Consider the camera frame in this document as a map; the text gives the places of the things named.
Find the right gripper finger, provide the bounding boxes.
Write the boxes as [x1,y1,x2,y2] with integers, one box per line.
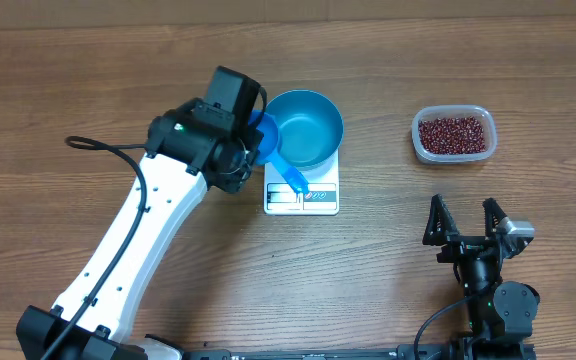
[422,194,460,246]
[482,198,507,236]

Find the blue plastic measuring scoop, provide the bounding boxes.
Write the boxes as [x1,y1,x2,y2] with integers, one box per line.
[248,110,309,194]

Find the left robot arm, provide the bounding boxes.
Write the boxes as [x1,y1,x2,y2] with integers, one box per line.
[16,66,267,359]

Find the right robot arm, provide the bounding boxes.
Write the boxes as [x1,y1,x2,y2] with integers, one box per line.
[413,194,540,359]

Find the teal bowl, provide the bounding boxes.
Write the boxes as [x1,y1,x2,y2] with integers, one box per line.
[267,89,344,169]

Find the white digital kitchen scale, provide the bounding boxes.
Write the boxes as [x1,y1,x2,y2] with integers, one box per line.
[263,151,340,216]

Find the red beans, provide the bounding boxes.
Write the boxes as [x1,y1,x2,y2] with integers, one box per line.
[418,116,486,155]

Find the clear plastic container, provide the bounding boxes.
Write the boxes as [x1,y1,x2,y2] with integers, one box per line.
[411,105,498,165]

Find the right black cable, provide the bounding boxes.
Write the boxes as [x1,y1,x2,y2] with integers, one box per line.
[413,292,484,360]

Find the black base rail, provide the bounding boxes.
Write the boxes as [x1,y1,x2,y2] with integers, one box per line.
[182,344,450,360]

